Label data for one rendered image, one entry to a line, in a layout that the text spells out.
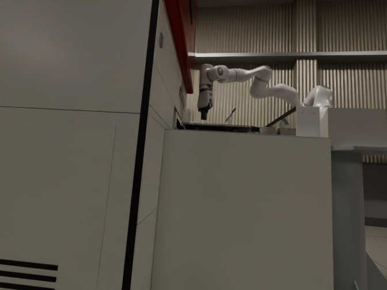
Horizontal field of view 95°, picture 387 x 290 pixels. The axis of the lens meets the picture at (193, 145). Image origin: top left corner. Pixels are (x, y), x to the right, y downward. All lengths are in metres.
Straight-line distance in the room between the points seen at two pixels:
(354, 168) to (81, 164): 1.14
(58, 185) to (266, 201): 0.66
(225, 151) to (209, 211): 0.23
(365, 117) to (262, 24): 3.03
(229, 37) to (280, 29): 0.86
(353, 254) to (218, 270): 0.67
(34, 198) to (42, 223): 0.07
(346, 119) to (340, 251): 0.62
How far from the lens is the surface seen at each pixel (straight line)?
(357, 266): 1.22
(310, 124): 0.87
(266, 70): 1.39
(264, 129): 0.99
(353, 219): 1.16
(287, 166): 0.74
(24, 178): 0.69
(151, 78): 0.56
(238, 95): 3.21
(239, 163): 0.69
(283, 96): 1.43
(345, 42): 4.17
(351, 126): 1.15
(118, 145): 0.54
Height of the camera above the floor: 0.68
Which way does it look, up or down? 7 degrees up
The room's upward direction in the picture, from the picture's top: 4 degrees clockwise
